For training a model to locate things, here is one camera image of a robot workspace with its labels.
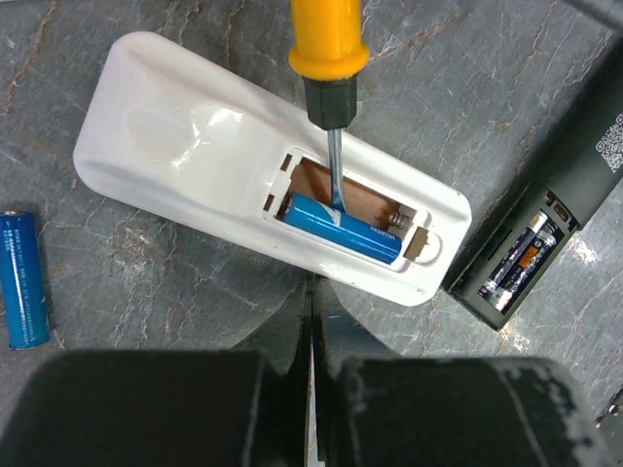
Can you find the blue battery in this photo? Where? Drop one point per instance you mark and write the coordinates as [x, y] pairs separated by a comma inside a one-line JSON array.
[[22, 283], [335, 226]]

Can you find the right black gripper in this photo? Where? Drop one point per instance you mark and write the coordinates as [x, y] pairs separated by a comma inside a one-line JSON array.
[[607, 12]]

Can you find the black battery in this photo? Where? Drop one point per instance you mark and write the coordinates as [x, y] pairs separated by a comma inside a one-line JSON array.
[[513, 282], [513, 254]]

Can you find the white remote blue batteries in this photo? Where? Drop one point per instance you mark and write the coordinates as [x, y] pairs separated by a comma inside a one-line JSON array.
[[177, 135]]

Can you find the black battery upper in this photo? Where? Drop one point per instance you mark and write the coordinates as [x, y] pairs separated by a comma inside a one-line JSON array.
[[513, 254]]

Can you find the black battery lower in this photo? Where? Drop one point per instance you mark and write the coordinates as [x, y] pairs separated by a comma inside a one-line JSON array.
[[513, 282]]

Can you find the orange handled screwdriver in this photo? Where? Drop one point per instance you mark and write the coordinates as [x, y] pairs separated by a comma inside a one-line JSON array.
[[328, 53]]

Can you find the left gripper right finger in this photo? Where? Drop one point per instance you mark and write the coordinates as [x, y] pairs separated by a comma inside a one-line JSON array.
[[375, 407]]

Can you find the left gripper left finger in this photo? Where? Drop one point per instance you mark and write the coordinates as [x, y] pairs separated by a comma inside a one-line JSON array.
[[246, 405]]

